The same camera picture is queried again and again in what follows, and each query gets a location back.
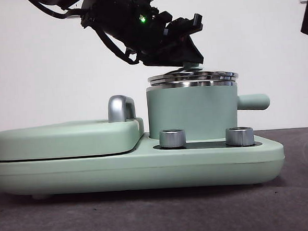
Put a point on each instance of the glass lid with green knob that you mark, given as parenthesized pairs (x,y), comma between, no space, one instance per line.
(193,76)

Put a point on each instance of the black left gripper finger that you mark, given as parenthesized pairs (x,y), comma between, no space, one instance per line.
(181,53)

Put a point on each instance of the silver control knob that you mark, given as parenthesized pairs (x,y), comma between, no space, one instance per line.
(172,139)
(239,137)

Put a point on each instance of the mint green breakfast machine base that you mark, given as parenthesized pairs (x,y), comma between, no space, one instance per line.
(68,175)

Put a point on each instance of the mint green griddle cover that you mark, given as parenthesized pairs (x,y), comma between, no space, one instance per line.
(53,142)

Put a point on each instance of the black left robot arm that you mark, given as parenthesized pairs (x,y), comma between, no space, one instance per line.
(127,20)

